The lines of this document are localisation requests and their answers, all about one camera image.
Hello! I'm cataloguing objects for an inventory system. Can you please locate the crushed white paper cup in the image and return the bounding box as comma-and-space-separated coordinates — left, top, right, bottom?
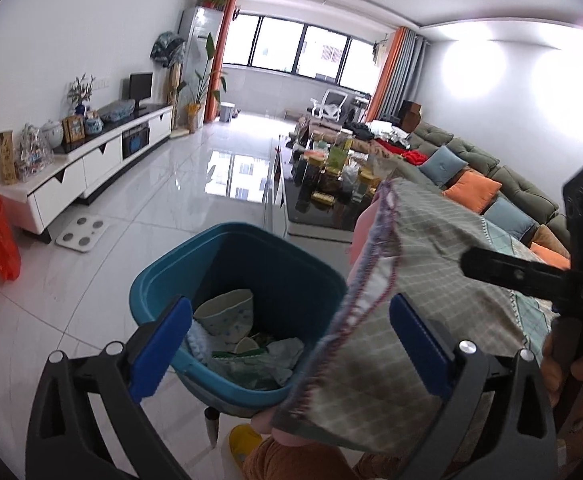
192, 288, 254, 341

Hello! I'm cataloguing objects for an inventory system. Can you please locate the blue flat cushion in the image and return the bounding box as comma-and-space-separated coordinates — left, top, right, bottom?
96, 100, 136, 122

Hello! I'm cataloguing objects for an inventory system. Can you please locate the white TV stand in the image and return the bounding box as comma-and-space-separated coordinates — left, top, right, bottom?
0, 104, 174, 243

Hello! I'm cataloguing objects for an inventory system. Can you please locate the orange cushion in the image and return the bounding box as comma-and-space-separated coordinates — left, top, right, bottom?
442, 170, 503, 216
529, 242, 571, 268

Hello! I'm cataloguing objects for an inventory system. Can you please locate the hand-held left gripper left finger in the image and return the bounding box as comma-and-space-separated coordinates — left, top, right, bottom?
25, 296, 193, 480

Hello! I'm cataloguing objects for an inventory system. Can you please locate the brown cushion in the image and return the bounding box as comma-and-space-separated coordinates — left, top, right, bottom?
531, 224, 572, 261

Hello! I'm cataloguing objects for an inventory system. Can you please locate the yellow patterned box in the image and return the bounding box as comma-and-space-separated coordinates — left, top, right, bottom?
0, 130, 20, 186

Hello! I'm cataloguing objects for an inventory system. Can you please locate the red cloth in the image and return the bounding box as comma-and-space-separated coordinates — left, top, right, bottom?
376, 139, 429, 166

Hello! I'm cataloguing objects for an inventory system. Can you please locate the blue plastic bin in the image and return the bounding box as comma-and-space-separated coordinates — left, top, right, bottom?
128, 222, 348, 418

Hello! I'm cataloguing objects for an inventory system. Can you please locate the white standing air conditioner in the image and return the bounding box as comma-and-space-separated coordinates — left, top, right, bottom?
177, 6, 224, 126

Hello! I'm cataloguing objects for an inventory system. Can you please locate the black clothes pile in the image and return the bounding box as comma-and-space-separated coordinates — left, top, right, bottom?
344, 121, 377, 141

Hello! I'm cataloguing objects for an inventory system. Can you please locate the wooden stand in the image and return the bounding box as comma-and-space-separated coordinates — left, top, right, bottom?
164, 62, 182, 133

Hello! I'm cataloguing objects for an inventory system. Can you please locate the small plant in vase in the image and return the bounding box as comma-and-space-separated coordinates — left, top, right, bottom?
66, 74, 96, 116

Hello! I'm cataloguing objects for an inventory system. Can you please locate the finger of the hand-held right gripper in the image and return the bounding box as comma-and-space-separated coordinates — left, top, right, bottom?
460, 246, 569, 306

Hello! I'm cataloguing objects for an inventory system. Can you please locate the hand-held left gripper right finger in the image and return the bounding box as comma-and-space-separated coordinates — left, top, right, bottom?
389, 292, 559, 480

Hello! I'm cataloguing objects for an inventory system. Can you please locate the grey curtain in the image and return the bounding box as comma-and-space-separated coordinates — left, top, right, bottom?
381, 27, 429, 123

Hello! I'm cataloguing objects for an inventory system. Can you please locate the black-framed window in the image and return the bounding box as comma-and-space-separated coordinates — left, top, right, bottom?
221, 12, 387, 88

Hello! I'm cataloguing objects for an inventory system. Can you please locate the white foam fruit net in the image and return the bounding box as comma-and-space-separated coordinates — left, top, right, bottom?
186, 320, 232, 366

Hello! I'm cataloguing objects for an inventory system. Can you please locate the large leaf potted plant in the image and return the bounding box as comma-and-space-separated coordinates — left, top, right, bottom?
176, 32, 228, 133

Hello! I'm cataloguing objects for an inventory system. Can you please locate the picture frame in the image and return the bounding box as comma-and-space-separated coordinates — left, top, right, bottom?
62, 115, 86, 143

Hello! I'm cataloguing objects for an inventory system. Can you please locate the green sofa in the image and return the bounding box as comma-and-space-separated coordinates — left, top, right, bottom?
366, 120, 572, 256

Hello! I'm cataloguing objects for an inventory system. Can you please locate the white office chair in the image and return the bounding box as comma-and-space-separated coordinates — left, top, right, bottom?
310, 89, 348, 121

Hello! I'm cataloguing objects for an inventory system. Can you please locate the blue patterned cloth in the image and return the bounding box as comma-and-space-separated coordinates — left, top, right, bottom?
150, 31, 187, 68

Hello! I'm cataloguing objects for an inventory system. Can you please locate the green yellow patterned tablecloth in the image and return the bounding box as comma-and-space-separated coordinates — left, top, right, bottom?
274, 177, 572, 453

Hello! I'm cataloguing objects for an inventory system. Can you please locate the orange curtain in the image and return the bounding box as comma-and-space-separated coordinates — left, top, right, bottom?
204, 0, 239, 123
366, 27, 409, 123

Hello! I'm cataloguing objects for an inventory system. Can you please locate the black coffee table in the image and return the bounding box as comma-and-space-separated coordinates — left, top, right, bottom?
264, 132, 387, 246

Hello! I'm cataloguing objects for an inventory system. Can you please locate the yellow slipper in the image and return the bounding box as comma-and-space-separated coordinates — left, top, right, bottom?
228, 424, 264, 467

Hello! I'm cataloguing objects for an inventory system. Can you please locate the black monitor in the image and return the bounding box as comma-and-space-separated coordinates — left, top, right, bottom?
128, 72, 154, 108

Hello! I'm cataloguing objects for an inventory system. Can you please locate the white bathroom scale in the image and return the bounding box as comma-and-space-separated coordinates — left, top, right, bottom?
55, 214, 109, 252

